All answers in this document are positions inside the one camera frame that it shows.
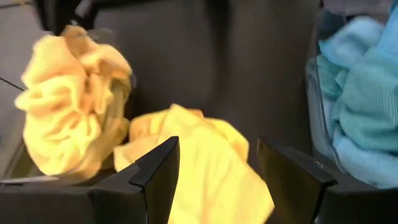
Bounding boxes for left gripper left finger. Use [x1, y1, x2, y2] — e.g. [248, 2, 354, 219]
[88, 136, 180, 224]

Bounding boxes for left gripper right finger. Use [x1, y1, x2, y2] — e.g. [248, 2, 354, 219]
[257, 138, 338, 224]

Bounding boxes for yellow microfiber towel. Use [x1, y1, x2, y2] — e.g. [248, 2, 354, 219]
[60, 24, 134, 103]
[14, 34, 131, 180]
[113, 104, 275, 224]

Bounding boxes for clear plastic bin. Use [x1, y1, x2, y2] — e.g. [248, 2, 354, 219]
[0, 26, 137, 187]
[306, 0, 398, 190]

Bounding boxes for black aluminium table frame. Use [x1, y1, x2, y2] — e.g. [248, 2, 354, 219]
[34, 0, 103, 35]

